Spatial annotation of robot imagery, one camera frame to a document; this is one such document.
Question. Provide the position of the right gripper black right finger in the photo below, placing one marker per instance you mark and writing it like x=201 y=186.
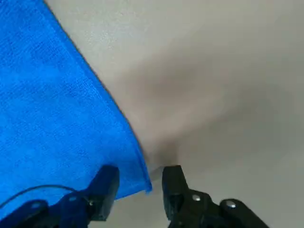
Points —
x=175 y=190

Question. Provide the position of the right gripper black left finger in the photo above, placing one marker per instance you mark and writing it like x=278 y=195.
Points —
x=102 y=190

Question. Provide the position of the blue towel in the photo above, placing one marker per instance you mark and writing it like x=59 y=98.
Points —
x=47 y=95

